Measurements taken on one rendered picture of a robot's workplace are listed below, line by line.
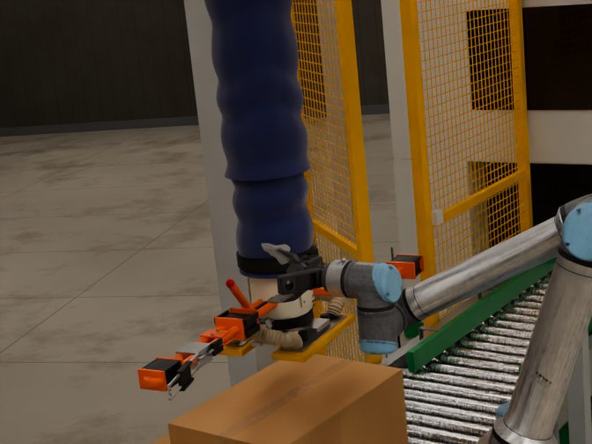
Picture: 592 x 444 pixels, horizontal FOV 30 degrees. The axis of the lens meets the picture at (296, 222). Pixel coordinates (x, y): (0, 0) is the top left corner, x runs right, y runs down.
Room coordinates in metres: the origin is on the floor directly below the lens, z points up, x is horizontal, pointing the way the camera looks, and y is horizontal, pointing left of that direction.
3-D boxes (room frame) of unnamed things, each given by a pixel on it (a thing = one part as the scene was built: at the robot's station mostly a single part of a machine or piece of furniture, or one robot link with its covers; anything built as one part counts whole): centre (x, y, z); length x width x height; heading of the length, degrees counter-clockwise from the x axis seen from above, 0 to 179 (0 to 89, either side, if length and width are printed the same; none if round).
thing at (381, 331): (2.51, -0.17, 1.29); 0.12 x 0.09 x 0.12; 156
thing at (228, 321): (2.77, 0.18, 1.24); 0.10 x 0.08 x 0.06; 62
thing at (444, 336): (4.67, -0.82, 0.60); 1.60 x 0.11 x 0.09; 144
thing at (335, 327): (2.94, -0.02, 1.14); 0.34 x 0.10 x 0.05; 152
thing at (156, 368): (2.46, 0.35, 1.24); 0.08 x 0.07 x 0.05; 152
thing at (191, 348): (2.58, 0.28, 1.24); 0.07 x 0.07 x 0.04; 62
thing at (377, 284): (2.51, -0.17, 1.40); 0.12 x 0.09 x 0.10; 55
